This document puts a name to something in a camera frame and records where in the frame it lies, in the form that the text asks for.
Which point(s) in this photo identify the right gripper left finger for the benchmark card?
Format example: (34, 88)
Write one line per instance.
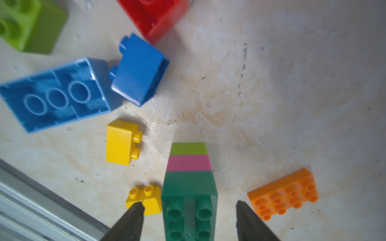
(129, 226)

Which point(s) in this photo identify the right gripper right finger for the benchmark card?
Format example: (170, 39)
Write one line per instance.
(250, 227)

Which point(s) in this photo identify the dark green lego brick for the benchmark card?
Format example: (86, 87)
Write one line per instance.
(189, 205)

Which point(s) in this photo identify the lime green lego brick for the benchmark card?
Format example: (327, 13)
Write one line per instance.
(188, 149)

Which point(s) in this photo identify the magenta lego brick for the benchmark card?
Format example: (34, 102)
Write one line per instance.
(177, 163)

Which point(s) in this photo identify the yellow notched lego brick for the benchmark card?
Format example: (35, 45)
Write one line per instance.
(150, 197)

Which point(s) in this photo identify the orange lego brick right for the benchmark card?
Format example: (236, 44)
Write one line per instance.
(288, 192)

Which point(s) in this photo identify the long blue lego brick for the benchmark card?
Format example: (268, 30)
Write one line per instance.
(67, 93)

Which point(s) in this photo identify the small blue lego brick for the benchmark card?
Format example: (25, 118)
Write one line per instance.
(140, 70)

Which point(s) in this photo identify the red lego brick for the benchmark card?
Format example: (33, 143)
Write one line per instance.
(154, 18)

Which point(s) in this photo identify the lime lego brick left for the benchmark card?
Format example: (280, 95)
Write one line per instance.
(31, 26)

